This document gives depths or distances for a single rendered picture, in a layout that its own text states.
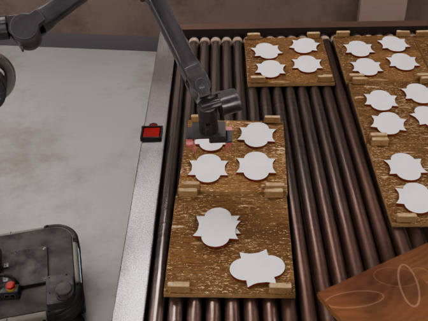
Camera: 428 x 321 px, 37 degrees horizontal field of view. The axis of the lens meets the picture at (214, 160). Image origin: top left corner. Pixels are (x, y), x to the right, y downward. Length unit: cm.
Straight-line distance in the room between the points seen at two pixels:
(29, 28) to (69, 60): 303
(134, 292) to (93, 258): 143
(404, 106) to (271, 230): 86
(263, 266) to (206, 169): 47
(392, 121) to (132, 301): 117
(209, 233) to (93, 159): 203
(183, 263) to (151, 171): 47
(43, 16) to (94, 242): 160
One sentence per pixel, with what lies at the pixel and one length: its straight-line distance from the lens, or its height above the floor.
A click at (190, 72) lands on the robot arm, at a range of 186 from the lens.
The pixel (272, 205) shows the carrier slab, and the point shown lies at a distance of 197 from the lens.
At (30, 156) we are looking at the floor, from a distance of 392.
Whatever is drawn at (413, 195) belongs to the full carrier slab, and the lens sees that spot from 206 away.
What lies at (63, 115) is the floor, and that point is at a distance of 425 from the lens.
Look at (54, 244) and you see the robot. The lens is 294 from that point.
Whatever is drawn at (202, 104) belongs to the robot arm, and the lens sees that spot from 184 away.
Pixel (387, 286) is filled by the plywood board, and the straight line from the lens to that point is 164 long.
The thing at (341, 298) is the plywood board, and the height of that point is 104.
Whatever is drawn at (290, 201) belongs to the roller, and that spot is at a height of 92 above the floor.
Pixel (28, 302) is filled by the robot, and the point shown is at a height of 24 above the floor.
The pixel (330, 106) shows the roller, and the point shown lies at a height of 92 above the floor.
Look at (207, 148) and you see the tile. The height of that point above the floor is 95.
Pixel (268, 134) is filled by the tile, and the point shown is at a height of 95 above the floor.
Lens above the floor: 223
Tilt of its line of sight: 37 degrees down
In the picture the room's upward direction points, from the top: 1 degrees counter-clockwise
